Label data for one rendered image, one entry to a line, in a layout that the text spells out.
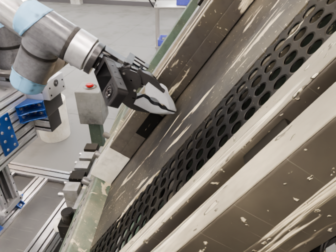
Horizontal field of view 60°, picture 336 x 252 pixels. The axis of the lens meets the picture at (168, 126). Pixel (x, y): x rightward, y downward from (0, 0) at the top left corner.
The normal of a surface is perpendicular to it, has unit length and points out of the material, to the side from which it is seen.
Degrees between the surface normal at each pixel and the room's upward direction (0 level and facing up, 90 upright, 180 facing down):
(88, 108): 90
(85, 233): 34
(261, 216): 90
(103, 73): 60
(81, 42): 54
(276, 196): 90
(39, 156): 0
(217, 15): 90
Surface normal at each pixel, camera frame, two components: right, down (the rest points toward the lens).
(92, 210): 0.55, -0.69
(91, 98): -0.07, 0.53
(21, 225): 0.00, -0.85
